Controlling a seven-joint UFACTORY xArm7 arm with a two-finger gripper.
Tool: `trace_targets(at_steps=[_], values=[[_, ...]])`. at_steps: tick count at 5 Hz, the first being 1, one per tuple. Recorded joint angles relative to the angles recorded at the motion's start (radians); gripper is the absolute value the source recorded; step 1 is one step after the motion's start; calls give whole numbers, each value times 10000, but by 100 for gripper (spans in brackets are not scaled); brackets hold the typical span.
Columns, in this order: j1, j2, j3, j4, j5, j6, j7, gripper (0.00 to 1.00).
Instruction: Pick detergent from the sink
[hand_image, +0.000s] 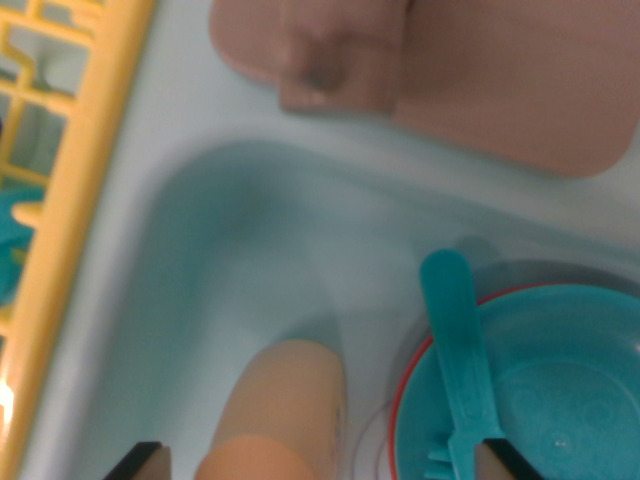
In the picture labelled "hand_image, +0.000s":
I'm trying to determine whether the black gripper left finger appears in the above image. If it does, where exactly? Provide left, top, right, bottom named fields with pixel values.
left=102, top=441, right=173, bottom=480

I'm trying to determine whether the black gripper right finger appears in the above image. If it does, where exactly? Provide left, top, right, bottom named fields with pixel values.
left=474, top=437, right=546, bottom=480

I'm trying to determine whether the beige detergent bottle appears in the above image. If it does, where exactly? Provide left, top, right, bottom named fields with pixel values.
left=194, top=339, right=349, bottom=480

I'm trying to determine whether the light blue toy sink unit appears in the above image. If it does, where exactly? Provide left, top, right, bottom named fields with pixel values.
left=0, top=0, right=640, bottom=480

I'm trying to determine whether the teal plastic plate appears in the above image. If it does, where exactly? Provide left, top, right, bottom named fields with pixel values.
left=389, top=285, right=640, bottom=480

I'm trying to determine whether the red plastic plate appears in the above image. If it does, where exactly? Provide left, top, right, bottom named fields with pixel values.
left=387, top=282, right=551, bottom=480

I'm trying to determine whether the teal plastic knife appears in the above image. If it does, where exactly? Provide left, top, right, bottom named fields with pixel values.
left=419, top=249, right=504, bottom=480

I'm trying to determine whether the yellow plastic dish rack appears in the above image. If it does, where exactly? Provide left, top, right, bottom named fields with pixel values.
left=0, top=0, right=156, bottom=461

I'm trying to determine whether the teal plastic mug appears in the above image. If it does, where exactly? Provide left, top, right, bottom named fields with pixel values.
left=0, top=187, right=46, bottom=306

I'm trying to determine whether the grey toy faucet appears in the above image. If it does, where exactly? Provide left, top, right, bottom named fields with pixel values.
left=208, top=0, right=640, bottom=177

